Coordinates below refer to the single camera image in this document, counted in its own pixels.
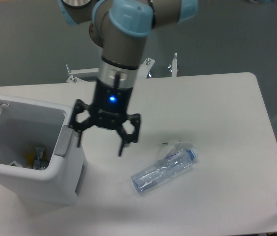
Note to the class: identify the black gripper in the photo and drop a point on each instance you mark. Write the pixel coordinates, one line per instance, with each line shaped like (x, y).
(111, 110)

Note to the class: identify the white push-button trash can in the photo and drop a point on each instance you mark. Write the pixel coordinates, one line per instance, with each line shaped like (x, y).
(26, 124)

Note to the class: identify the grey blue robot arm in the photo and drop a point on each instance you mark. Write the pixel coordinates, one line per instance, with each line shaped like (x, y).
(121, 29)

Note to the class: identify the trash inside can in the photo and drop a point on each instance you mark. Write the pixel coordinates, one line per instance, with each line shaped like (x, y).
(36, 160)

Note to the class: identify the crushed clear plastic bottle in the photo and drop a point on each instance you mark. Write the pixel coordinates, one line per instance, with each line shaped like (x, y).
(175, 157)

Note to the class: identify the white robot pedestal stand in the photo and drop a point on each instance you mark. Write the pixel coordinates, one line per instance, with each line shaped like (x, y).
(144, 71)

